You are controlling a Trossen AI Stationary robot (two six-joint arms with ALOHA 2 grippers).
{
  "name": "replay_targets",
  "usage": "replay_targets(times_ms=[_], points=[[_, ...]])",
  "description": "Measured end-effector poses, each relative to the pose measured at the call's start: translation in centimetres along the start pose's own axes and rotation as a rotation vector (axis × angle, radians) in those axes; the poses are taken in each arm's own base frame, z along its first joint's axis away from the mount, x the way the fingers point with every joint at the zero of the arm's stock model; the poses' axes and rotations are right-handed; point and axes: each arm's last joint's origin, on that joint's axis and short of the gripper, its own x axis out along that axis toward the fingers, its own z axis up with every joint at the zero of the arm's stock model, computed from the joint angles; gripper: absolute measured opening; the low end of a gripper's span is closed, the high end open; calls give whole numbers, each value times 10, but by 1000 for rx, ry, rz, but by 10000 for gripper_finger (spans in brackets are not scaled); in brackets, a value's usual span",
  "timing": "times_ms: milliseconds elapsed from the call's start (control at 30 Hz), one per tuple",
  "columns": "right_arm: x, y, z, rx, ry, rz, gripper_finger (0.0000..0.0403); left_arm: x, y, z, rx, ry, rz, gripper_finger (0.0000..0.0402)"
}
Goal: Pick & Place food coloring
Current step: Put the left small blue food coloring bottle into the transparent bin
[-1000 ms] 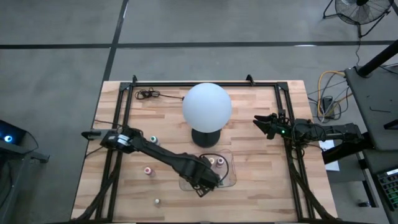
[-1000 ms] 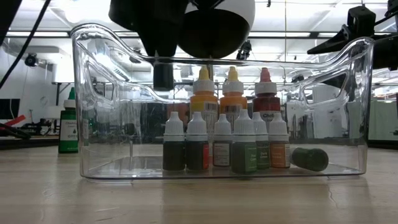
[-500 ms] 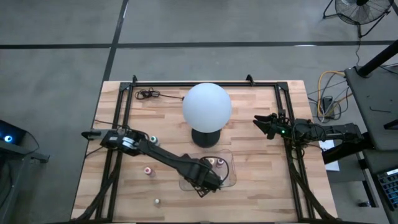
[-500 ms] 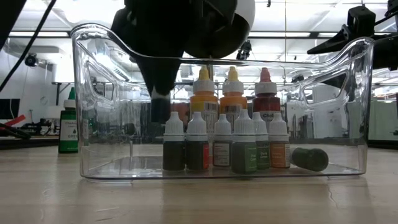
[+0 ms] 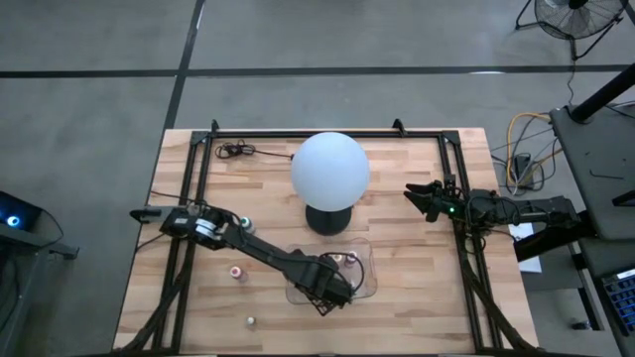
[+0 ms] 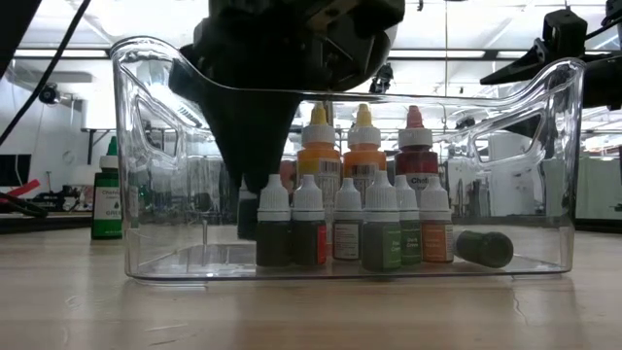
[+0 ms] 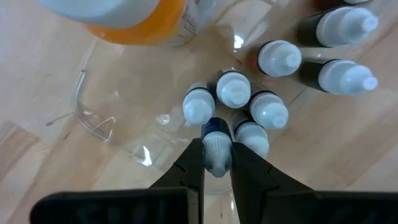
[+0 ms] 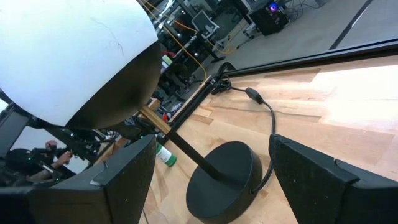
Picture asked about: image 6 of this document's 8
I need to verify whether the black ceiling track light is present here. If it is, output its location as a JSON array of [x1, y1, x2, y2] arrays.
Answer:
[[368, 62, 395, 94], [38, 83, 60, 106]]

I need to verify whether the large green squeeze bottle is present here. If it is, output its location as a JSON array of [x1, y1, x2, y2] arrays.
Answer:
[[90, 135, 123, 240]]

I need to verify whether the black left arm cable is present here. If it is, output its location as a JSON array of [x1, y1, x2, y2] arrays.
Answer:
[[0, 0, 92, 146]]

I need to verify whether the small dark olive bottle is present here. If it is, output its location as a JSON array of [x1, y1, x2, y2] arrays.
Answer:
[[455, 229, 515, 269]]

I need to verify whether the small dark red-label bottle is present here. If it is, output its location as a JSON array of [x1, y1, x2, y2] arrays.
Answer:
[[291, 173, 328, 266]]

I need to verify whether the small black white-label bottle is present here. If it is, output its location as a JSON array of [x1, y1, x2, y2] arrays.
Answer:
[[332, 177, 364, 262]]

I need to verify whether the large orange squeeze bottle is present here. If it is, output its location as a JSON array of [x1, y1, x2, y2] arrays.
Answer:
[[342, 103, 388, 193]]

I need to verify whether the small orange-red bottle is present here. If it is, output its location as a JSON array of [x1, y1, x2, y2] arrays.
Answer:
[[419, 175, 455, 264]]

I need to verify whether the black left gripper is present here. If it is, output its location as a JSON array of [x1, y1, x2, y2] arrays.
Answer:
[[168, 0, 405, 195]]

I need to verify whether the black aluminium table frame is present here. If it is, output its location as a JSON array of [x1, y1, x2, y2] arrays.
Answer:
[[0, 47, 622, 235]]

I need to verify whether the clear plastic bin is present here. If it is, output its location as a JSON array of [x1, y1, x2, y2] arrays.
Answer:
[[110, 36, 586, 282]]

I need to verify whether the black monitor screen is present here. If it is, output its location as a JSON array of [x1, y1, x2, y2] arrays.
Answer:
[[0, 154, 33, 189]]

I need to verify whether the large dark red squeeze bottle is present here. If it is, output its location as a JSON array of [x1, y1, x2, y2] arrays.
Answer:
[[394, 105, 440, 193]]

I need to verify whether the large yellow squeeze bottle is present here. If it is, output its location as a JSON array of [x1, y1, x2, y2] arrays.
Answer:
[[296, 101, 343, 257]]

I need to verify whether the small bright green bottle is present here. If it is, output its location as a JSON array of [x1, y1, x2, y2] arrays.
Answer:
[[361, 169, 402, 272]]

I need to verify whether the small dark plain bottle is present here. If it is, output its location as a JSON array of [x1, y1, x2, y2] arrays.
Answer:
[[256, 173, 292, 268]]

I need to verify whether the red bar handle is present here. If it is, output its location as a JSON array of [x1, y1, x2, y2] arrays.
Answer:
[[0, 178, 43, 201]]

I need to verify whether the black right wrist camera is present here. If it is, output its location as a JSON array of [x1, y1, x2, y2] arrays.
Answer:
[[542, 8, 589, 60]]

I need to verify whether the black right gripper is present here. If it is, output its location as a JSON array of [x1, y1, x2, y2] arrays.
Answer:
[[479, 37, 622, 138]]

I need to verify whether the pale green partition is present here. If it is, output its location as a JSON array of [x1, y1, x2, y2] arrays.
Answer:
[[580, 156, 621, 220]]

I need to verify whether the small dark green labelled bottle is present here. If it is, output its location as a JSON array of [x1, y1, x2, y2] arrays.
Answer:
[[394, 174, 423, 266]]

